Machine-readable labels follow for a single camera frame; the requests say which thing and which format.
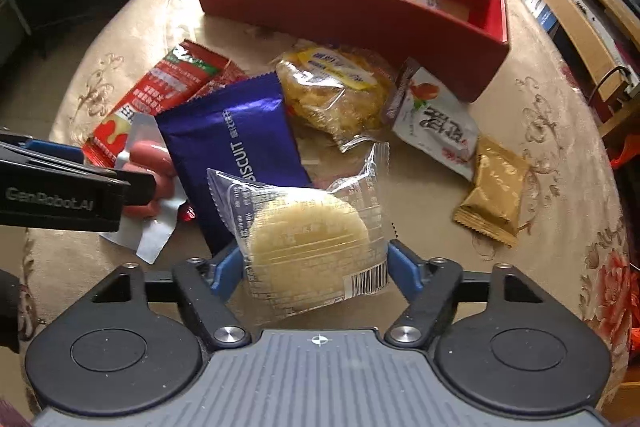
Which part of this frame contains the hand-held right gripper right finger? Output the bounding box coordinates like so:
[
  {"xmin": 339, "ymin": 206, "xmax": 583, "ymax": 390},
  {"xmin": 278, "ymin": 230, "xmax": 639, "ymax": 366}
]
[{"xmin": 383, "ymin": 239, "xmax": 547, "ymax": 351}]

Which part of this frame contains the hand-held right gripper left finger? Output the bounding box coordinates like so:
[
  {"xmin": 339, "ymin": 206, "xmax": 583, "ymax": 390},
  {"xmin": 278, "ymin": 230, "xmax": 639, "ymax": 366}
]
[{"xmin": 91, "ymin": 242, "xmax": 252, "ymax": 351}]

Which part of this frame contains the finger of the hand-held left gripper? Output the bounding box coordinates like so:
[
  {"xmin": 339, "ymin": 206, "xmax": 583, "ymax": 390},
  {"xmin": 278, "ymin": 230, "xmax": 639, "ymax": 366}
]
[
  {"xmin": 119, "ymin": 172, "xmax": 159, "ymax": 208},
  {"xmin": 0, "ymin": 132, "xmax": 132, "ymax": 184}
]

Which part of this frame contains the red and clear sausage packet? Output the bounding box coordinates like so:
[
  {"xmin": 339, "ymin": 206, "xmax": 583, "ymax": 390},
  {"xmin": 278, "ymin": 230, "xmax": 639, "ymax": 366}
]
[{"xmin": 97, "ymin": 114, "xmax": 190, "ymax": 265}]

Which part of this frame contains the clear round pastry packet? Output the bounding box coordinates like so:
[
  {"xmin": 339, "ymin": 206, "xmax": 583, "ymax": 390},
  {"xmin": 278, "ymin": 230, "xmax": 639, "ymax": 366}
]
[{"xmin": 206, "ymin": 142, "xmax": 391, "ymax": 320}]

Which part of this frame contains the red green-topped snack packet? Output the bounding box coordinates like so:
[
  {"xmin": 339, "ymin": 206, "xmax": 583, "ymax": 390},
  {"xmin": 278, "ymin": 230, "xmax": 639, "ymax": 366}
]
[{"xmin": 81, "ymin": 39, "xmax": 233, "ymax": 168}]

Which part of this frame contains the purple biscuit packet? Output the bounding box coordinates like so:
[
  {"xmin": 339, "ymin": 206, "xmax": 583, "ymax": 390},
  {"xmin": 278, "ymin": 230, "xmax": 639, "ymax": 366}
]
[{"xmin": 155, "ymin": 72, "xmax": 313, "ymax": 258}]

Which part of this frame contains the yellow waffle packet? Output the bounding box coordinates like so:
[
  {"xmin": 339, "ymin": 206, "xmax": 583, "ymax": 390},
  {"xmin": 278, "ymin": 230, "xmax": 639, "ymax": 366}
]
[{"xmin": 275, "ymin": 47, "xmax": 397, "ymax": 152}]

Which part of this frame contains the red box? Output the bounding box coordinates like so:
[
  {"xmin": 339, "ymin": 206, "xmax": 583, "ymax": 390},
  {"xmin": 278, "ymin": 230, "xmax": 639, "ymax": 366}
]
[{"xmin": 189, "ymin": 0, "xmax": 511, "ymax": 104}]

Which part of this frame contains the beige floral tablecloth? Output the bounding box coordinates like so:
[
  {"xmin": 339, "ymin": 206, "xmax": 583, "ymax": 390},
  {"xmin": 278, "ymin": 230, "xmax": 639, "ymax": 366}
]
[{"xmin": 17, "ymin": 0, "xmax": 640, "ymax": 427}]

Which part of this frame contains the gold snack packet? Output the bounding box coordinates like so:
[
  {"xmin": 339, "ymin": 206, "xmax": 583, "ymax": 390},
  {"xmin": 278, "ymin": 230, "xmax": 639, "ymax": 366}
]
[{"xmin": 452, "ymin": 136, "xmax": 532, "ymax": 249}]

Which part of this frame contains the dark red snack packet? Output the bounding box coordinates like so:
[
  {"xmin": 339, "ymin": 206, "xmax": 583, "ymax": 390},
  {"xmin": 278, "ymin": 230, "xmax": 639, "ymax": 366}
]
[{"xmin": 190, "ymin": 59, "xmax": 247, "ymax": 104}]

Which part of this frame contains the white and red snack packet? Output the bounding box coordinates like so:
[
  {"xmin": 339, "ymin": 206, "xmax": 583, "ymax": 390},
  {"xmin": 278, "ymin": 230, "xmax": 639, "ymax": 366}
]
[{"xmin": 382, "ymin": 57, "xmax": 479, "ymax": 182}]

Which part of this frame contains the red plastic bag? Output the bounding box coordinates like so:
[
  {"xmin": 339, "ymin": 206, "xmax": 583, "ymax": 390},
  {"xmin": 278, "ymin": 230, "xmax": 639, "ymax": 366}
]
[{"xmin": 609, "ymin": 132, "xmax": 640, "ymax": 170}]

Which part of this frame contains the wooden cabinet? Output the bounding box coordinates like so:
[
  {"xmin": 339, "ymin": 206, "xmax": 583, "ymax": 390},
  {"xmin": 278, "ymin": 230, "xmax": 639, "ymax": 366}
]
[{"xmin": 457, "ymin": 0, "xmax": 640, "ymax": 138}]

